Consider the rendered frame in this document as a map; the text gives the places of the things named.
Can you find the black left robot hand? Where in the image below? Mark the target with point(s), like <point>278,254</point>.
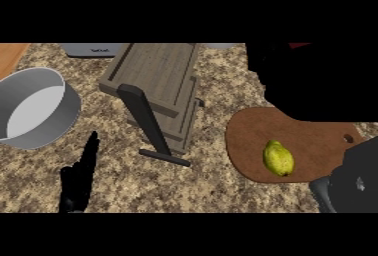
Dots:
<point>79,180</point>

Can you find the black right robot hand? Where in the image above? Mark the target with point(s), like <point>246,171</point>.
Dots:
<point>319,83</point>

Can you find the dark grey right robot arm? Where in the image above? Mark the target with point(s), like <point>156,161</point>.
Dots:
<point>356,166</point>

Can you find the brown wooden cutting board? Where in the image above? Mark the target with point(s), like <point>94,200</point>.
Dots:
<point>305,143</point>

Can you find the grey-brown wooden tiered basket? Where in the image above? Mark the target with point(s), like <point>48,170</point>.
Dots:
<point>157,80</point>

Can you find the grey round pot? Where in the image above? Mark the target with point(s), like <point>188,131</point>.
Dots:
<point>34,110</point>

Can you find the yellow-green fruit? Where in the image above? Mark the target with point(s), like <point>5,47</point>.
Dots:
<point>278,159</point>

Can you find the grey flat appliance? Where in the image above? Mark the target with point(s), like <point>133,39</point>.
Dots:
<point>94,50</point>

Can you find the orange-brown wooden panel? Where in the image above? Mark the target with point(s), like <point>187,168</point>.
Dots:
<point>9,56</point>

